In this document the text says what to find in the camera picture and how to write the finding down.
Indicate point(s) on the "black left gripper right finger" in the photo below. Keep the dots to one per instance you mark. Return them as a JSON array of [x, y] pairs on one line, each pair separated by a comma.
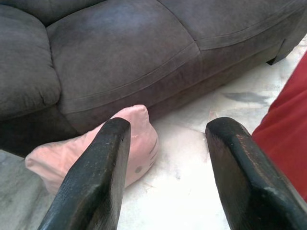
[[239, 179]]

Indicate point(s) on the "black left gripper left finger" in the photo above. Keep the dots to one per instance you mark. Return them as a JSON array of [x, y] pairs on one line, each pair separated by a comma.
[[96, 179]]

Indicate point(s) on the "red pillow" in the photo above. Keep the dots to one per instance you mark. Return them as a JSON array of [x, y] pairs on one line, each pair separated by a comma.
[[287, 119]]

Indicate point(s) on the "pink cat face pillow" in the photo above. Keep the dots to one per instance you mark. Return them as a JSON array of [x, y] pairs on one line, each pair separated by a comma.
[[142, 143]]

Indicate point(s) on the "gray fabric sofa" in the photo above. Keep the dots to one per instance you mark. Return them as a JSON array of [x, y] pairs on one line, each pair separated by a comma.
[[120, 60]]

